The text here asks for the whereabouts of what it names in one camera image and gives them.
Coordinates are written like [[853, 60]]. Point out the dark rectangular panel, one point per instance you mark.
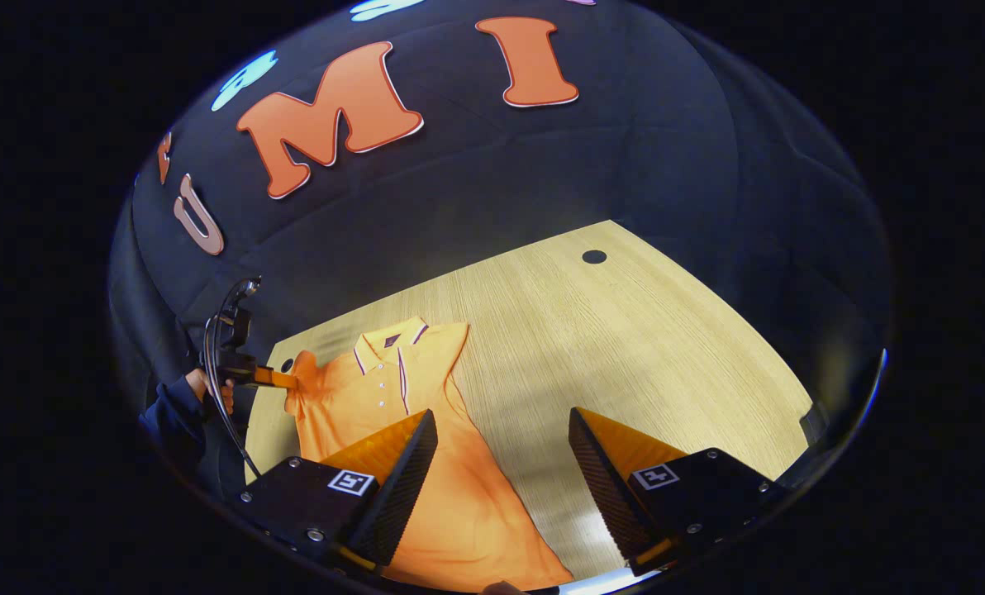
[[815, 423]]

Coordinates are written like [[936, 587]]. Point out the black backdrop cloth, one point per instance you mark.
[[542, 182]]

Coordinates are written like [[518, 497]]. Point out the orange T-shirt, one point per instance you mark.
[[468, 512]]

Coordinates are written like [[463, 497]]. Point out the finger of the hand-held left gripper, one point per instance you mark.
[[276, 379]]

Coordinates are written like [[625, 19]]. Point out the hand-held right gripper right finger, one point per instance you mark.
[[604, 487]]

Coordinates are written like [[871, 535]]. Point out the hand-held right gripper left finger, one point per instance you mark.
[[397, 496]]

